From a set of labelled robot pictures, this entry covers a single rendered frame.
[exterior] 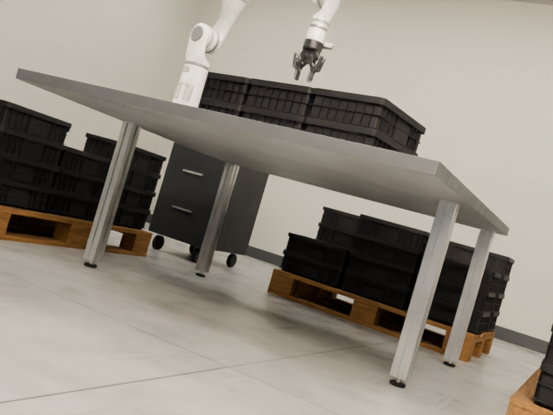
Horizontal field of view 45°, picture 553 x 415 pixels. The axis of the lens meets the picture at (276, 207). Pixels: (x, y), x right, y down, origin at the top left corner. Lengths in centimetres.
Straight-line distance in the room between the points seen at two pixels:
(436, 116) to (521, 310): 179
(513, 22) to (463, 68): 55
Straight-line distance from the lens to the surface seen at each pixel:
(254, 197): 474
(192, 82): 250
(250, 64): 690
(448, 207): 236
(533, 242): 576
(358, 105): 236
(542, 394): 205
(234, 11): 254
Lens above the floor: 44
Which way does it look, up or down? 1 degrees up
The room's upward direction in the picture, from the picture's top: 16 degrees clockwise
